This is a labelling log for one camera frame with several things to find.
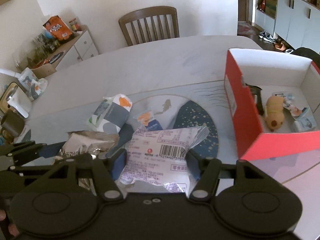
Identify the beige silver snack bag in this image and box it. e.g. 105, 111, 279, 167
55, 131, 119, 160

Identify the pink white snack packet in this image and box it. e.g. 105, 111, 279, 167
119, 126, 209, 194

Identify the patterned tissue paper pack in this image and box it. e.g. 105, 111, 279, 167
88, 94, 133, 134

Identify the small orange blue tissue packet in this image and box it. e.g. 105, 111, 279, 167
133, 109, 163, 132

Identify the black object in box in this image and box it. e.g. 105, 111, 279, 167
247, 84, 264, 116

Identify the dark grey cup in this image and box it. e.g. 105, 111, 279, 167
1, 109, 25, 138

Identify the yellow plush toy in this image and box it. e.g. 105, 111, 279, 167
264, 95, 285, 132

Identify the red white cardboard box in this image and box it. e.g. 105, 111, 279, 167
224, 48, 319, 160

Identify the white mug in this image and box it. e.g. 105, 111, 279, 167
5, 85, 33, 118

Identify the white sideboard cabinet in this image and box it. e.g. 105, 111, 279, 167
32, 25, 99, 79

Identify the light blue small carton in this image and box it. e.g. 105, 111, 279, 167
293, 107, 317, 132

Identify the orange snack bag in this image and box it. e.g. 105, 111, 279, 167
43, 15, 74, 43

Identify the brown wooden chair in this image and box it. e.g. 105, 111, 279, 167
118, 6, 180, 46

